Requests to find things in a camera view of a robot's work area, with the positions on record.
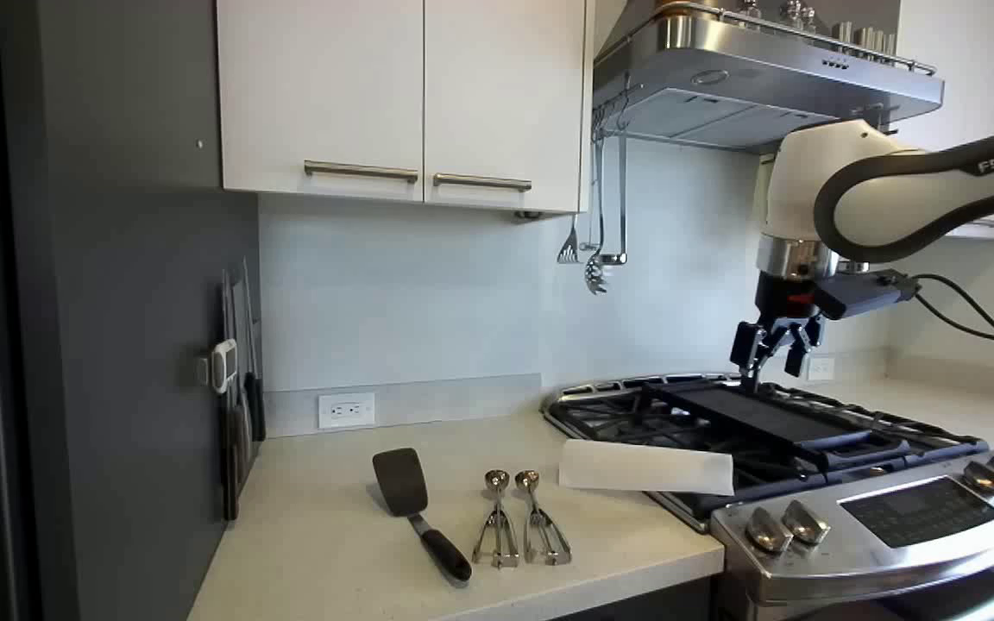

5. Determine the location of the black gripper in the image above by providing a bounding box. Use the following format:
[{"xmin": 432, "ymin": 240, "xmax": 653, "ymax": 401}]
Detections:
[{"xmin": 730, "ymin": 268, "xmax": 840, "ymax": 378}]

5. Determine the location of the white cloth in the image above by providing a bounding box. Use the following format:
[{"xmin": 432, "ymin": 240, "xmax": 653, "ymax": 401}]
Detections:
[{"xmin": 556, "ymin": 439, "xmax": 740, "ymax": 501}]

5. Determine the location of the black griddle tray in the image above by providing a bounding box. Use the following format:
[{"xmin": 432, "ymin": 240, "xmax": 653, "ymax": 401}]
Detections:
[{"xmin": 653, "ymin": 376, "xmax": 874, "ymax": 456}]

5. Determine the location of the hanging metal ladle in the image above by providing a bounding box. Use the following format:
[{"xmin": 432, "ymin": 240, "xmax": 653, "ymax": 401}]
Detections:
[{"xmin": 581, "ymin": 134, "xmax": 631, "ymax": 297}]

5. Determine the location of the stainless steel gas range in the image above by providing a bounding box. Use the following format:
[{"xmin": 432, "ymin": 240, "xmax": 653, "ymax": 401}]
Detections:
[{"xmin": 539, "ymin": 371, "xmax": 994, "ymax": 621}]

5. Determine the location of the hanging metal slotted turner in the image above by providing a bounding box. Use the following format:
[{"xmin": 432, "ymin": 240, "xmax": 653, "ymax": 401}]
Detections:
[{"xmin": 556, "ymin": 131, "xmax": 588, "ymax": 268}]

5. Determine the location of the stainless steel range hood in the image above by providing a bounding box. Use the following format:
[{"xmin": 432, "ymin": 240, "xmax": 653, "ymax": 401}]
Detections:
[{"xmin": 592, "ymin": 0, "xmax": 949, "ymax": 154}]

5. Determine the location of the metal ice cream scoop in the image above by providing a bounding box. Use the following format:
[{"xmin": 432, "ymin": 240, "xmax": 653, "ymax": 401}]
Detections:
[
  {"xmin": 470, "ymin": 464, "xmax": 522, "ymax": 568},
  {"xmin": 512, "ymin": 464, "xmax": 576, "ymax": 568}
]

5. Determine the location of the narrow white cabinet door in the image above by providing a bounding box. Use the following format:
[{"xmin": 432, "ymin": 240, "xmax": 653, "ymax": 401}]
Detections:
[{"xmin": 423, "ymin": 0, "xmax": 592, "ymax": 217}]

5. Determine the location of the black spatula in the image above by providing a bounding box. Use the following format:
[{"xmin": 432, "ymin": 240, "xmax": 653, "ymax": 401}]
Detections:
[{"xmin": 370, "ymin": 445, "xmax": 475, "ymax": 587}]

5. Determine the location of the white electrical outlet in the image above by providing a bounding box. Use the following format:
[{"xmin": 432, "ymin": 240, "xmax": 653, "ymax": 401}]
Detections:
[{"xmin": 314, "ymin": 391, "xmax": 379, "ymax": 435}]

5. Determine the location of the wide white cabinet door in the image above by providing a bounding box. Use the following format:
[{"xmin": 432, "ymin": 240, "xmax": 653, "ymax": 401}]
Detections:
[{"xmin": 215, "ymin": 0, "xmax": 429, "ymax": 208}]

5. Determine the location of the white kitchen timer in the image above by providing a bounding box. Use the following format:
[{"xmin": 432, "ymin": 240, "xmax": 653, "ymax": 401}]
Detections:
[{"xmin": 203, "ymin": 334, "xmax": 245, "ymax": 397}]

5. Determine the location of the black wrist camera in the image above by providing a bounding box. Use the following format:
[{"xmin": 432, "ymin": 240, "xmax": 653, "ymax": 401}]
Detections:
[{"xmin": 821, "ymin": 274, "xmax": 920, "ymax": 321}]

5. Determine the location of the black handled kitchen knife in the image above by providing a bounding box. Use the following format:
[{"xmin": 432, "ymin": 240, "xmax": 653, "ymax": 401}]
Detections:
[
  {"xmin": 245, "ymin": 325, "xmax": 270, "ymax": 447},
  {"xmin": 236, "ymin": 274, "xmax": 258, "ymax": 464},
  {"xmin": 215, "ymin": 276, "xmax": 242, "ymax": 525}
]

